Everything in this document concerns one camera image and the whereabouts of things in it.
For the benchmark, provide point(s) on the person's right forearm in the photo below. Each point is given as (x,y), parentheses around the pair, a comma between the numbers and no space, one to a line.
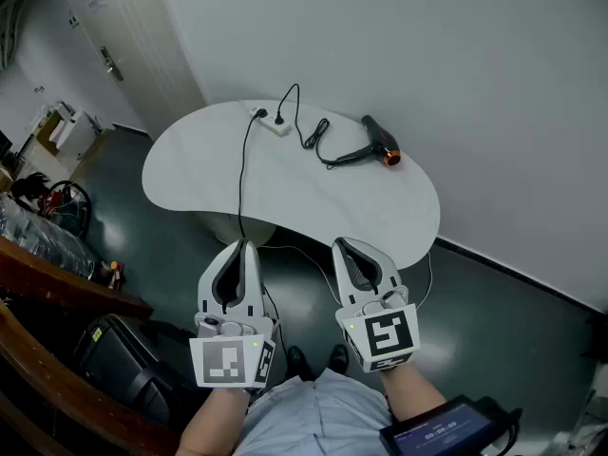
(413,392)

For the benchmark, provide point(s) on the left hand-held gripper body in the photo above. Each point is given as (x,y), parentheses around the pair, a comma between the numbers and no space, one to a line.
(223,364)

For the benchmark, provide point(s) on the white door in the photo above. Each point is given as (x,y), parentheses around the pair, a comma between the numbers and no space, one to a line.
(142,55)

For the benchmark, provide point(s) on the white cabinet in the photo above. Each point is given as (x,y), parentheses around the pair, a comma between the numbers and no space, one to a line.
(81,133)

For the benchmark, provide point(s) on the brown wooden furniture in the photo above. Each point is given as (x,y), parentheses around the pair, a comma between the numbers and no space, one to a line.
(57,283)

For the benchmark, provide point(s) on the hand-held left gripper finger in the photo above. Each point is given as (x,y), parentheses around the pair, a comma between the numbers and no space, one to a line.
(254,278)
(206,278)

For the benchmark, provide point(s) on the person's left forearm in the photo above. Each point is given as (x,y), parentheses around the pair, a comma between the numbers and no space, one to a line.
(209,421)

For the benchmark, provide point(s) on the person's black shoe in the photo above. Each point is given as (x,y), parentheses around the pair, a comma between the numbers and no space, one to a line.
(297,361)
(339,356)

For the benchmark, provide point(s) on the white power strip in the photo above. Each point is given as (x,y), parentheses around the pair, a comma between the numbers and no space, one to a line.
(273,125)

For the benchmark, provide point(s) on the person's black left shoe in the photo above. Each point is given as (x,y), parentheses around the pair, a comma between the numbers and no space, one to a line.
(297,361)

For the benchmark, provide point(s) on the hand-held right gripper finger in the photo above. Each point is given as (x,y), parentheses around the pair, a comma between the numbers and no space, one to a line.
(342,278)
(382,261)

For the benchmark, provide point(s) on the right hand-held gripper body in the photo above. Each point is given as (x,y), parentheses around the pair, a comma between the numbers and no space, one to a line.
(387,335)

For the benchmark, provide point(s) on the person's black right shoe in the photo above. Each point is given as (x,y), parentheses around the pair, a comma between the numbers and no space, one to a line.
(339,356)

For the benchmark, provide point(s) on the person's light blue shirt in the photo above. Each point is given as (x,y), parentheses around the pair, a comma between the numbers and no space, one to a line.
(313,416)

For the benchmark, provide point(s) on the cardboard box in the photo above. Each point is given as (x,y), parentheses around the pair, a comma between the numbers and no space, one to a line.
(47,133)

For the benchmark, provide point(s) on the black power plug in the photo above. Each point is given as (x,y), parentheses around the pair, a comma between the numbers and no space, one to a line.
(279,119)

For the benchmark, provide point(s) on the black wrist-worn screen device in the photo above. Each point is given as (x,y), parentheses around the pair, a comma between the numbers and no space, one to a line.
(437,432)

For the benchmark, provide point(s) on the black hair dryer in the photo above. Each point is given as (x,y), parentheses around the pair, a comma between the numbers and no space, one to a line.
(377,141)

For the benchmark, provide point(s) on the plastic-wrapped dark bundle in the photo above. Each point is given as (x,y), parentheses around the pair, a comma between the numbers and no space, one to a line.
(38,235)

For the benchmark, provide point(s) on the black hard case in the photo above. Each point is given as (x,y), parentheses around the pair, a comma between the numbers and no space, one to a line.
(123,364)

